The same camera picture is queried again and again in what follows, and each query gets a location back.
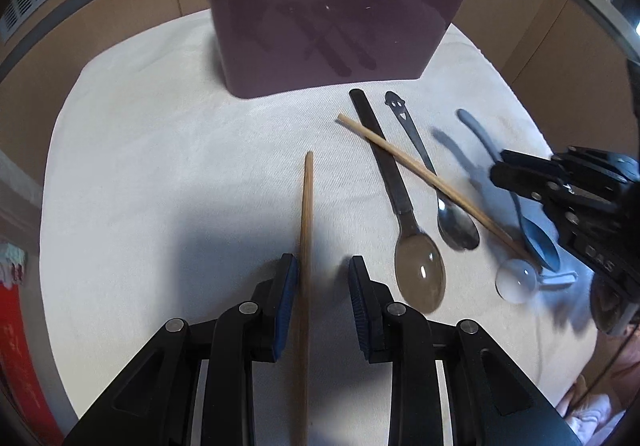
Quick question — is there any metal spoon with black handle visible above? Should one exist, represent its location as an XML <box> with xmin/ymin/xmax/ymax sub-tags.
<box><xmin>384</xmin><ymin>91</ymin><xmax>481</xmax><ymax>250</ymax></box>

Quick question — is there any red crate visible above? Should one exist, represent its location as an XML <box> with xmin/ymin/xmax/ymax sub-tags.
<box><xmin>0</xmin><ymin>276</ymin><xmax>66</xmax><ymax>446</ymax></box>

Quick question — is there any grey plastic spoon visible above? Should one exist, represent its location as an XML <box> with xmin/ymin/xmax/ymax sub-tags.
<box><xmin>456</xmin><ymin>109</ymin><xmax>562</xmax><ymax>273</ymax></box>

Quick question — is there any purple plastic utensil container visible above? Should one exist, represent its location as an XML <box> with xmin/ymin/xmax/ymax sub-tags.
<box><xmin>200</xmin><ymin>0</ymin><xmax>471</xmax><ymax>100</ymax></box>

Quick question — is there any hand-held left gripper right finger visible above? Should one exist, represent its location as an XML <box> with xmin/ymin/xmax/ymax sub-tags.
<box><xmin>347</xmin><ymin>255</ymin><xmax>583</xmax><ymax>446</ymax></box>

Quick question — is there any black-handled translucent spoon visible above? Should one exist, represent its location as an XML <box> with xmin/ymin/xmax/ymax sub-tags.
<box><xmin>349</xmin><ymin>89</ymin><xmax>447</xmax><ymax>314</ymax></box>

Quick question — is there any person's pink clothed leg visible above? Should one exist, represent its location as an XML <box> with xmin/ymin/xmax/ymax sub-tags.
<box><xmin>555</xmin><ymin>373</ymin><xmax>628</xmax><ymax>442</ymax></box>

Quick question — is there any cream fringed tablecloth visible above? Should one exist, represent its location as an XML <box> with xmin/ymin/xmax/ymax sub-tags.
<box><xmin>40</xmin><ymin>9</ymin><xmax>606</xmax><ymax>446</ymax></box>

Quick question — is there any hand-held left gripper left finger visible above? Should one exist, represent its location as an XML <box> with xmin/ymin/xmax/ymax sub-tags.
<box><xmin>62</xmin><ymin>253</ymin><xmax>301</xmax><ymax>446</ymax></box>

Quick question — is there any wooden chopstick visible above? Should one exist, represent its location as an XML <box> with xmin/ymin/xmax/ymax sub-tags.
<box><xmin>337</xmin><ymin>113</ymin><xmax>543</xmax><ymax>273</ymax></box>
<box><xmin>292</xmin><ymin>151</ymin><xmax>316</xmax><ymax>446</ymax></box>

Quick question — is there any white plastic spoon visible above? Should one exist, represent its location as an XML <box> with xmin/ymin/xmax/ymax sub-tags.
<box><xmin>495</xmin><ymin>259</ymin><xmax>578</xmax><ymax>303</ymax></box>

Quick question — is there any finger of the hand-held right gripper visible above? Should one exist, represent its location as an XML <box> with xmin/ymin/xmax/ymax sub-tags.
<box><xmin>500</xmin><ymin>149</ymin><xmax>571</xmax><ymax>177</ymax></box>
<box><xmin>490</xmin><ymin>162</ymin><xmax>571</xmax><ymax>207</ymax></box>

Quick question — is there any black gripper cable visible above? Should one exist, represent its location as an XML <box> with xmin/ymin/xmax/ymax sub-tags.
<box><xmin>575</xmin><ymin>326</ymin><xmax>633</xmax><ymax>407</ymax></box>

